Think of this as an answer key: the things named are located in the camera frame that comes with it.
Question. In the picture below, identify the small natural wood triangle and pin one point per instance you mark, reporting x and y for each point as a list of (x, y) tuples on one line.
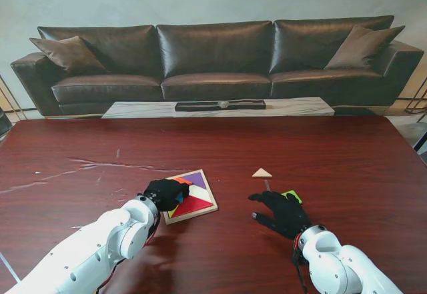
[(262, 174)]

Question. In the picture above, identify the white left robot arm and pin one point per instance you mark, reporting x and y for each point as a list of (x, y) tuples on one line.
[(93, 247)]

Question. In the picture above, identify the purple tangram triangle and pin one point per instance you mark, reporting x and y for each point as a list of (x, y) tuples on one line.
[(197, 180)]

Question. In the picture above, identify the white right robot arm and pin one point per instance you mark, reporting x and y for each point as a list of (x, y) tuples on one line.
[(337, 264)]

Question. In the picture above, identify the square wooden puzzle tray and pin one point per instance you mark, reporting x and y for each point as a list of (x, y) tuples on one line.
[(207, 204)]

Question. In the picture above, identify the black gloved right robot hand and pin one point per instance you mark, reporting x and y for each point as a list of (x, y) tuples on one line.
[(285, 214)]

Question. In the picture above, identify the grey marble coffee table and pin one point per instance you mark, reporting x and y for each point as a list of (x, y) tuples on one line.
[(140, 109)]

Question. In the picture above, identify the blue tangram triangle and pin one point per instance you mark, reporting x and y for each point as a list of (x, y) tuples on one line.
[(180, 198)]

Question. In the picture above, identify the dark brown leather sofa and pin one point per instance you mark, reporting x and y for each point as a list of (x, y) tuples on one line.
[(213, 57)]

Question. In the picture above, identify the thin metal side table frame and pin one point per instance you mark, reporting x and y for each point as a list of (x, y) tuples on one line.
[(415, 100), (13, 102)]

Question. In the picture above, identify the black chair edge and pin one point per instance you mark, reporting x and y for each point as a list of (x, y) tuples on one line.
[(3, 124)]

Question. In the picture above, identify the small glass ball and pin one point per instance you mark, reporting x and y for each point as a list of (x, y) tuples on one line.
[(223, 104)]

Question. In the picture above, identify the clear tape strip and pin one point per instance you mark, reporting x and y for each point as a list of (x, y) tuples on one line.
[(267, 185)]

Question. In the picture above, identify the long black decorative tray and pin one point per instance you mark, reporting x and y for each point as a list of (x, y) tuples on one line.
[(197, 106)]

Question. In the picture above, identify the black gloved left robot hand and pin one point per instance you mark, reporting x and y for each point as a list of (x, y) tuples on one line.
[(166, 194)]

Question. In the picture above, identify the brown throw pillow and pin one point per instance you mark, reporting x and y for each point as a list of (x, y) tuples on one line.
[(70, 54), (363, 49)]

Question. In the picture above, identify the large red tangram triangle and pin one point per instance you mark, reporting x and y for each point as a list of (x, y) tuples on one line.
[(197, 205)]

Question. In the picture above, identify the orange tangram parallelogram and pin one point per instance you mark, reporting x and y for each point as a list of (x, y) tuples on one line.
[(183, 180)]

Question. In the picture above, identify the green tangram square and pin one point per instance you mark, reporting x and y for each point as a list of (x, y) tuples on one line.
[(295, 194)]

